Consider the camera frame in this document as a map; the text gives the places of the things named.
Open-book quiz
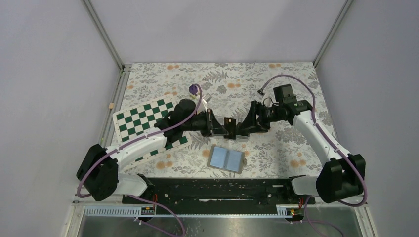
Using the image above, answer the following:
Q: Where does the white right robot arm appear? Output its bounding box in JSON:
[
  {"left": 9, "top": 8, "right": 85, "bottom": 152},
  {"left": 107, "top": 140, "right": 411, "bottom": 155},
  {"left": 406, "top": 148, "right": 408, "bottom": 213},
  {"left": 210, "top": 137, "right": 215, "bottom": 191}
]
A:
[{"left": 236, "top": 84, "right": 366, "bottom": 203}]

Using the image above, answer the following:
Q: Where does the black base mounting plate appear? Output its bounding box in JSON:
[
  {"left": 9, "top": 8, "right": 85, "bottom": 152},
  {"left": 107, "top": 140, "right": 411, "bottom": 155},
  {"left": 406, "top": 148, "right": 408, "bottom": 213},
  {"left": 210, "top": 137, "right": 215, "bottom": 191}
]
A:
[{"left": 140, "top": 178, "right": 307, "bottom": 209}]

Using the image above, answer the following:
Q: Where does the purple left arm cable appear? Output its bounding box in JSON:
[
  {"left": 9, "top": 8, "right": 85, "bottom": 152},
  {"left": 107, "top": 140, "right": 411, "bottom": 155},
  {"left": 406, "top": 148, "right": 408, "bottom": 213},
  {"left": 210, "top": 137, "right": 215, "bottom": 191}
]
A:
[{"left": 76, "top": 83, "right": 204, "bottom": 237}]

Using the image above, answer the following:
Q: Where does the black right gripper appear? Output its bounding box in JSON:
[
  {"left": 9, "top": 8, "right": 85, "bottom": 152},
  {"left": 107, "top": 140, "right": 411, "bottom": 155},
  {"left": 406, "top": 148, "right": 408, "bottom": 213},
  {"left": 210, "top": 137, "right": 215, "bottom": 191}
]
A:
[{"left": 239, "top": 100, "right": 283, "bottom": 134}]

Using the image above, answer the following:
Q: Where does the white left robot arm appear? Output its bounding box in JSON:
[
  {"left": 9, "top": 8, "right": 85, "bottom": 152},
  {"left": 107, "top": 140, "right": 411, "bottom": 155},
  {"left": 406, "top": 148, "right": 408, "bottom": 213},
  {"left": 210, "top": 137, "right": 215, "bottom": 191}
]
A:
[{"left": 76, "top": 99, "right": 228, "bottom": 203}]

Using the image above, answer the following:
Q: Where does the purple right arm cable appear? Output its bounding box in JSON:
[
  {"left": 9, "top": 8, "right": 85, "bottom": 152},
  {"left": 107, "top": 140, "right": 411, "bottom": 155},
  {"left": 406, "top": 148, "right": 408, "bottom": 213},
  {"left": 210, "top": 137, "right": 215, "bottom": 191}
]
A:
[{"left": 258, "top": 74, "right": 369, "bottom": 237}]

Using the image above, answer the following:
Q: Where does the purple yellow cube stack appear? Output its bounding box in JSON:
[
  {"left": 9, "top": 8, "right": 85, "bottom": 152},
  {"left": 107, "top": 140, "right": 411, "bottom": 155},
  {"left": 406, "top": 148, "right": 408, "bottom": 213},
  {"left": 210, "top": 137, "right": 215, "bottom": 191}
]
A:
[{"left": 189, "top": 84, "right": 202, "bottom": 99}]

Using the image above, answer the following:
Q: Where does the grey slotted cable duct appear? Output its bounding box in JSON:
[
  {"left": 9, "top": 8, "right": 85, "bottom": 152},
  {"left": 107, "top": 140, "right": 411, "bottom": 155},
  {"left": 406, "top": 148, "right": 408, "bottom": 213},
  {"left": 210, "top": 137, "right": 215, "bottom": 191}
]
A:
[{"left": 84, "top": 203, "right": 303, "bottom": 218}]

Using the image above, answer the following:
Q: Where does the green white chessboard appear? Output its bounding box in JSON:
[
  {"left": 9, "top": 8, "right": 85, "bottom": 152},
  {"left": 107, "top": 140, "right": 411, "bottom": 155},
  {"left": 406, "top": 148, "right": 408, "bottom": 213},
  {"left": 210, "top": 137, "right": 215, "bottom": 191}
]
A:
[{"left": 112, "top": 94, "right": 192, "bottom": 162}]

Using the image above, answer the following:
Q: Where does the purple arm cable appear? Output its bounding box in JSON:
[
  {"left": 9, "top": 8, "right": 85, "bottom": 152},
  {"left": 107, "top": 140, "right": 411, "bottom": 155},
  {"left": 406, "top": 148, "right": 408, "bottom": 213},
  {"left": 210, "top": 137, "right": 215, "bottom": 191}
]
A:
[
  {"left": 258, "top": 74, "right": 369, "bottom": 237},
  {"left": 76, "top": 83, "right": 204, "bottom": 237}
]

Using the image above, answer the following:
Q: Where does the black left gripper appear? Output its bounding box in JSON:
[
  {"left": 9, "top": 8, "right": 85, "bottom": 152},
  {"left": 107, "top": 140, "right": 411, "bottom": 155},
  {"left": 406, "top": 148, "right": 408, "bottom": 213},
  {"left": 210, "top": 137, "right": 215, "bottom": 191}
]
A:
[{"left": 182, "top": 108, "right": 229, "bottom": 137}]

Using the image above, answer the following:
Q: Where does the floral table cloth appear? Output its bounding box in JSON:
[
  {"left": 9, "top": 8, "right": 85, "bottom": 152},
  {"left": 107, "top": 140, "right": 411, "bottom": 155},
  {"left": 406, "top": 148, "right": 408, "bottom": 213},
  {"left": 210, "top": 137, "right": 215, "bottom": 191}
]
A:
[{"left": 121, "top": 63, "right": 334, "bottom": 178}]

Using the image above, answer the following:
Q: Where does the clear acrylic card tray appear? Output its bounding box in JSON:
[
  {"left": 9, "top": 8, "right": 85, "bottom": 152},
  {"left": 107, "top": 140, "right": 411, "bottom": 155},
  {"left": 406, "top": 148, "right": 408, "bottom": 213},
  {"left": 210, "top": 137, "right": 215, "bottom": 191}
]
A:
[{"left": 210, "top": 116, "right": 249, "bottom": 142}]

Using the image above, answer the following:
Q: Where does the grey card holder wallet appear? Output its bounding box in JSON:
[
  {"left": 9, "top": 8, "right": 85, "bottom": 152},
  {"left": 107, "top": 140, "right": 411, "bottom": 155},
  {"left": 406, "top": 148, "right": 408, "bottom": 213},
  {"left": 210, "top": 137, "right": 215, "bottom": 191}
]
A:
[{"left": 207, "top": 145, "right": 247, "bottom": 174}]

